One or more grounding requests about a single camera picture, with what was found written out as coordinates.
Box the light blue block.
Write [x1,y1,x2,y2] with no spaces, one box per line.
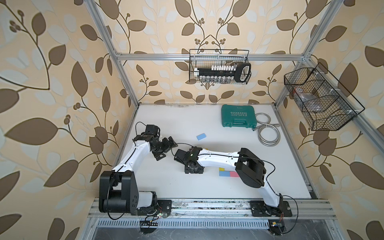
[219,171,231,177]
[197,134,207,141]

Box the pink block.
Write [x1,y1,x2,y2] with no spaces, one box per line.
[230,171,240,178]

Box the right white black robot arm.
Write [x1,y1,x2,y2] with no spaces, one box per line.
[174,147,283,209]

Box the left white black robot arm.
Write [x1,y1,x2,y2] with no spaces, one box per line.
[99,125,177,216]

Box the light blue tilted block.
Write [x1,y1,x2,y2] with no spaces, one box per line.
[197,134,207,141]

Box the green plastic tool case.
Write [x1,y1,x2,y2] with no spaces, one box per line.
[221,105,257,129]

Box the black white tool in basket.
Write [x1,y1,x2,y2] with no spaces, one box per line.
[192,63,252,85]

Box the plastic bag in basket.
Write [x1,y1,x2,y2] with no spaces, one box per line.
[295,88,323,112]

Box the aluminium frame rail front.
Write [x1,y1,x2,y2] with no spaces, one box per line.
[87,197,337,221]

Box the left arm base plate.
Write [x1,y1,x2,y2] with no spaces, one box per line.
[132,200,172,218]

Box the coiled metal hose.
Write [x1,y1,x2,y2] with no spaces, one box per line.
[253,112,281,147]

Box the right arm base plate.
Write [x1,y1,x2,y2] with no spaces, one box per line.
[249,201,293,218]

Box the black wire basket back wall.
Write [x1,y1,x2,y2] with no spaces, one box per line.
[189,49,252,85]

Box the black wire basket wall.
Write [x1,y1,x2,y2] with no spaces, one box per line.
[284,63,365,131]
[189,49,252,85]

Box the black wire basket right wall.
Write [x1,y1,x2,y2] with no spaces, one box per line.
[284,63,365,131]

